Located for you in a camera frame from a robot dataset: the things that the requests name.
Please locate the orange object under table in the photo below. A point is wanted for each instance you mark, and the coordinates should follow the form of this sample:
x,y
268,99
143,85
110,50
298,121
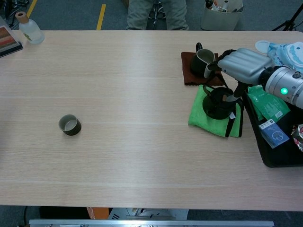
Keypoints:
x,y
97,212

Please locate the frosted glass bottle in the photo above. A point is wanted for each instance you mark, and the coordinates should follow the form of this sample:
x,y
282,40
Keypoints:
x,y
32,33

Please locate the small dark tea cup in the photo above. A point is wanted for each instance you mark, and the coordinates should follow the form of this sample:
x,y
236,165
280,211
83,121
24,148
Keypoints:
x,y
71,128

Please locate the brown cloth mat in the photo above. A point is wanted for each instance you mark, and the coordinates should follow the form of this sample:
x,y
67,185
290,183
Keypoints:
x,y
187,68

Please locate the crinkled patterned snack wrapper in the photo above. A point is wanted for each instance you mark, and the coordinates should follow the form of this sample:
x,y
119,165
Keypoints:
x,y
298,138

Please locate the blue wet wipes pack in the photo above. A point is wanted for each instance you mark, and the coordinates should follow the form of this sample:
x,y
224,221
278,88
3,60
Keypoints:
x,y
290,54

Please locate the person in khaki trousers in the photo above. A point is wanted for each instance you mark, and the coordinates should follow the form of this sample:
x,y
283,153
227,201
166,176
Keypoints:
x,y
137,16

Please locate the dark ceramic pouring pitcher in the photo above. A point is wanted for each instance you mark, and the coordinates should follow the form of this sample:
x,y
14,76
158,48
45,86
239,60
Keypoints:
x,y
198,67

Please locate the white round plastic lid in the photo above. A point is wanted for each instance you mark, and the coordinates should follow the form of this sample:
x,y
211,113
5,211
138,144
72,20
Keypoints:
x,y
261,45

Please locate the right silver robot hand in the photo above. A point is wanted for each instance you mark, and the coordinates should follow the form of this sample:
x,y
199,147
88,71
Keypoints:
x,y
246,65

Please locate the aluminium profile rail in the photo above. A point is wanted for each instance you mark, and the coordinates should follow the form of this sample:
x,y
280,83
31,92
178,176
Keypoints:
x,y
151,223

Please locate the blue and white small box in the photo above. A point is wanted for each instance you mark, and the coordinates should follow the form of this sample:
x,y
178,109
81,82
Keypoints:
x,y
274,136

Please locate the green microfiber cloth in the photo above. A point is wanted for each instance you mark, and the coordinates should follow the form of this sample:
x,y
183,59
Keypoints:
x,y
198,118

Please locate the black tripod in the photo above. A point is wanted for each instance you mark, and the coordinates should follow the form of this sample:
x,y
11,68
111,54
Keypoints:
x,y
287,23

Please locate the striped colour swatch book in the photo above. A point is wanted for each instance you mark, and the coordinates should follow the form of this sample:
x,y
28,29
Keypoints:
x,y
7,42

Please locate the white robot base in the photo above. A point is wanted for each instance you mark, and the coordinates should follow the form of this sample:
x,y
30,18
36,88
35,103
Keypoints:
x,y
146,212

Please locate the black plastic tray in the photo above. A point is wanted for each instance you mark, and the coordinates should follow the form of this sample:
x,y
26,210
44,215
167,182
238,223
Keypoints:
x,y
279,153

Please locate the green tea packet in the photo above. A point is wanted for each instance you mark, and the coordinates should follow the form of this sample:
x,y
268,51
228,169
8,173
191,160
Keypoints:
x,y
270,107
255,89

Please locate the beige waste bin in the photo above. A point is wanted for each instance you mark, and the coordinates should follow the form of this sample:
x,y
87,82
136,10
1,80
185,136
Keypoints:
x,y
220,20

